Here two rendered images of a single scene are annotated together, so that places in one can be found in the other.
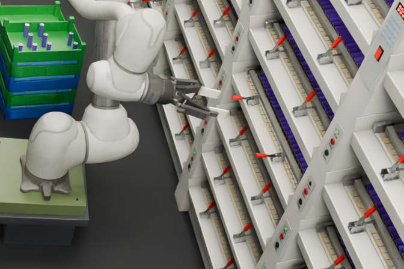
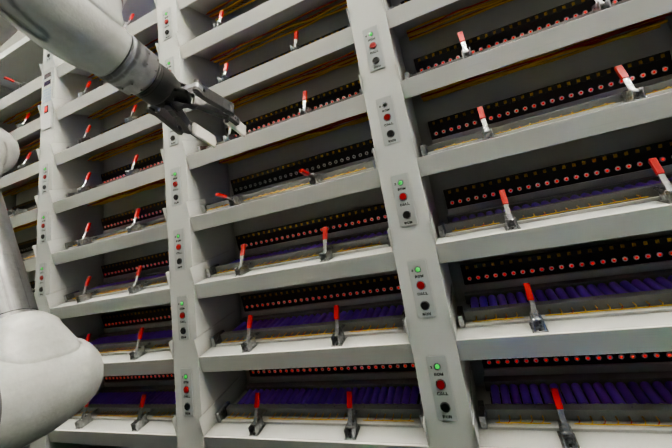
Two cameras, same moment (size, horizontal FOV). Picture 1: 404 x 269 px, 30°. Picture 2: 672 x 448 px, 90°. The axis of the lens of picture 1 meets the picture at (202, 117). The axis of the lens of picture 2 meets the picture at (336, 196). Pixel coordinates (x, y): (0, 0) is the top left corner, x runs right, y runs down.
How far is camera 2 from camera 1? 207 cm
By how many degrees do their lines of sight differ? 64
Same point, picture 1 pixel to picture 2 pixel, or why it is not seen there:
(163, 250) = not seen: outside the picture
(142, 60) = not seen: outside the picture
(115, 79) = not seen: outside the picture
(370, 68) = not seen: outside the picture
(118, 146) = (71, 364)
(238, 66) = (193, 207)
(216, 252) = (316, 431)
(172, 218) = not seen: outside the picture
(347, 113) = (365, 13)
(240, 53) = (189, 189)
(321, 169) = (384, 78)
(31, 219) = not seen: outside the picture
